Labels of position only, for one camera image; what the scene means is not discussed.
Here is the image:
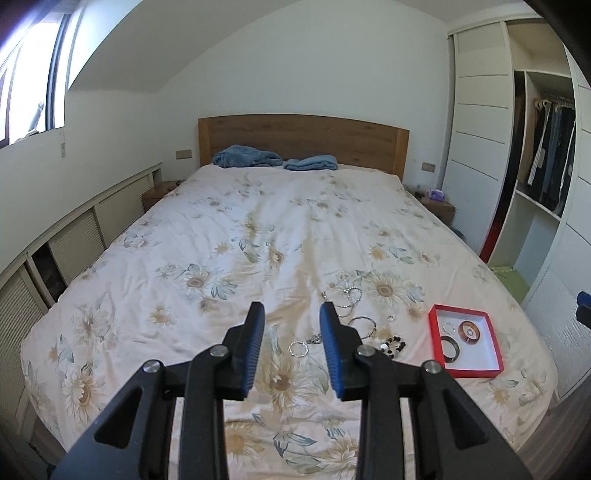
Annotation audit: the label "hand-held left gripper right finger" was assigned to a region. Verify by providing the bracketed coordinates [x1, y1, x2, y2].
[319, 302, 533, 480]

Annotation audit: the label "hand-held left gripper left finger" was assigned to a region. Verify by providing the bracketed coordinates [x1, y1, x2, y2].
[51, 302, 266, 480]

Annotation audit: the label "silver bangle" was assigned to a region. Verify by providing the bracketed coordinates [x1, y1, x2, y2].
[347, 316, 378, 341]

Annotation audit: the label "silver necklace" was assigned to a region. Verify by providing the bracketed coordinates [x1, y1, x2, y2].
[322, 285, 365, 318]

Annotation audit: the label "black white beaded bracelet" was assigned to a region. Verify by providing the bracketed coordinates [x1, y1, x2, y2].
[379, 337, 410, 357]

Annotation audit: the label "red jewelry box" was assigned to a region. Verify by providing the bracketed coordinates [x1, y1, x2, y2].
[427, 304, 505, 380]

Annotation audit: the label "dark brown bangle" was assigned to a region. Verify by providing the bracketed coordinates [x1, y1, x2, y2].
[440, 335, 462, 363]

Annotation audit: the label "amber bangle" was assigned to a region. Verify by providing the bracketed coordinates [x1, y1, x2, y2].
[457, 320, 482, 345]

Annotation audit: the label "green floor mat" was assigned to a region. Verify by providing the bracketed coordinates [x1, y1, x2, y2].
[488, 264, 530, 304]

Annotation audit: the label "floral bed blanket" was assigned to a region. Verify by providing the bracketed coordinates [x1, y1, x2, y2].
[21, 164, 559, 480]

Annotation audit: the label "hanging dark clothes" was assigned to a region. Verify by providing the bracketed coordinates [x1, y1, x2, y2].
[517, 95, 578, 216]

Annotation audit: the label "wooden nightstand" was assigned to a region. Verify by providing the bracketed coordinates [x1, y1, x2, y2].
[413, 187, 456, 225]
[141, 180, 185, 213]

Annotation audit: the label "small blue towel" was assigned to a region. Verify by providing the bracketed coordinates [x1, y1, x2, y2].
[283, 156, 339, 172]

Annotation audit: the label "large blue towel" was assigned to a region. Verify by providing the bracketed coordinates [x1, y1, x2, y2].
[212, 145, 283, 169]

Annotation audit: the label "white wardrobe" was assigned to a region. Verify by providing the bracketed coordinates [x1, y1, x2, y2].
[445, 18, 591, 403]

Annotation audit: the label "wooden headboard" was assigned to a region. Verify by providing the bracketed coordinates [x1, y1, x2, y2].
[198, 114, 410, 183]

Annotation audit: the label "window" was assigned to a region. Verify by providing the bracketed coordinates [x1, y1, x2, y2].
[0, 0, 89, 149]

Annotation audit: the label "low slatted wall cabinet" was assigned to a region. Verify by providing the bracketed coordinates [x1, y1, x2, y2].
[0, 161, 164, 462]

